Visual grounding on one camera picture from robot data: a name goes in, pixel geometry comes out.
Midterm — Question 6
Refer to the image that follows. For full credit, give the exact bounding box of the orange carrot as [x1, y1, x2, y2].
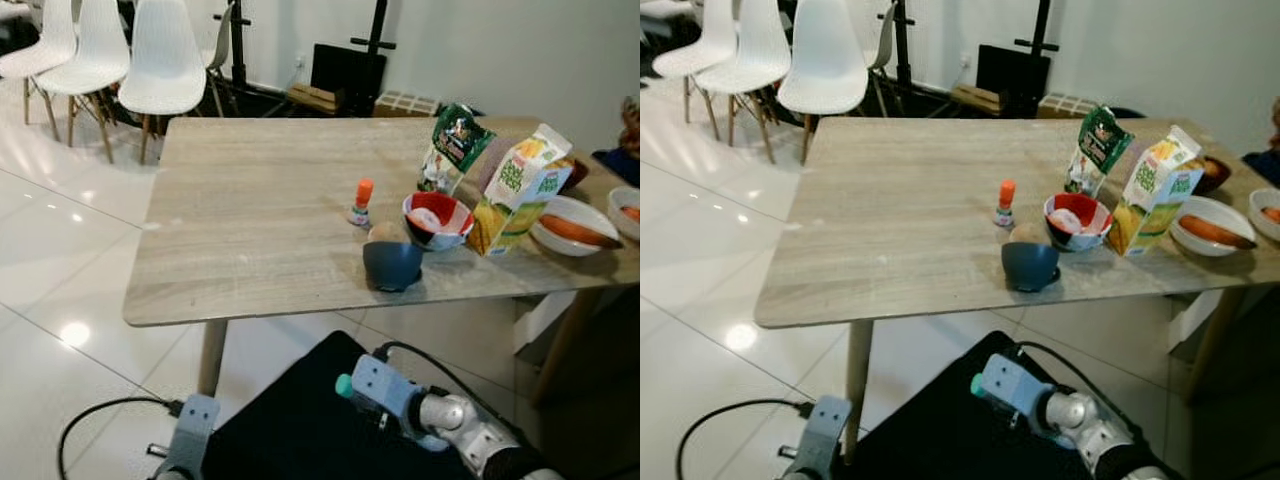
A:
[540, 213, 623, 249]
[1178, 213, 1258, 249]

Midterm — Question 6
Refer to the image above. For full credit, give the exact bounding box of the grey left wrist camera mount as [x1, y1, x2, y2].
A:
[150, 393, 221, 480]
[785, 395, 853, 480]

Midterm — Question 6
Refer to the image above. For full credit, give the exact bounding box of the dark red cup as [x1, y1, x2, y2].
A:
[560, 155, 591, 196]
[1195, 155, 1231, 196]

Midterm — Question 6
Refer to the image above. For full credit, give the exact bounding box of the white slotted basket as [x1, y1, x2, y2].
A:
[375, 90, 441, 119]
[1037, 92, 1101, 119]

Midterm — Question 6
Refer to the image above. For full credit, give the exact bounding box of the black tripod stand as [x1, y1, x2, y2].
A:
[893, 0, 961, 101]
[225, 0, 301, 101]
[1015, 0, 1061, 116]
[350, 0, 397, 116]

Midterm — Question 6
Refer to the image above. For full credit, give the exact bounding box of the red bowl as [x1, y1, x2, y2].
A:
[1043, 192, 1114, 251]
[402, 192, 476, 251]

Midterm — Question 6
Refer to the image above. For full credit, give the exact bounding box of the black flat box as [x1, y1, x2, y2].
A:
[310, 42, 388, 113]
[975, 44, 1053, 113]

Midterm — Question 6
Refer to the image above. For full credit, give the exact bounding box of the green yellow juice carton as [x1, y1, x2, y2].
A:
[1107, 125, 1206, 258]
[467, 123, 576, 258]

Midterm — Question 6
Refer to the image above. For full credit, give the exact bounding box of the light wooden table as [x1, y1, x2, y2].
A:
[122, 115, 641, 406]
[755, 115, 1280, 463]

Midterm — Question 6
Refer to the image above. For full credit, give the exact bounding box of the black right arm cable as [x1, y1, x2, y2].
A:
[372, 340, 521, 431]
[1010, 340, 1151, 431]

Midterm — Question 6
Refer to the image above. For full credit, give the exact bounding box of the blue grey cup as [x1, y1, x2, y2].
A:
[1002, 240, 1061, 294]
[362, 238, 424, 294]

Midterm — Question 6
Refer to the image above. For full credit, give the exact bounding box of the small brown cardboard box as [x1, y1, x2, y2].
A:
[950, 83, 1009, 114]
[288, 83, 346, 114]

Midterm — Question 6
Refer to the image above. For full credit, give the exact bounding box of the white ceramic bowl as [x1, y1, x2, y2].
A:
[1248, 187, 1280, 243]
[1170, 195, 1258, 258]
[530, 195, 621, 258]
[607, 185, 641, 241]

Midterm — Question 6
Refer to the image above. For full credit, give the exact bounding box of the white plastic chair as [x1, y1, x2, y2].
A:
[866, 0, 899, 119]
[655, 0, 739, 126]
[693, 0, 791, 151]
[118, 0, 208, 166]
[0, 0, 79, 141]
[777, 0, 869, 166]
[205, 0, 239, 119]
[35, 0, 131, 163]

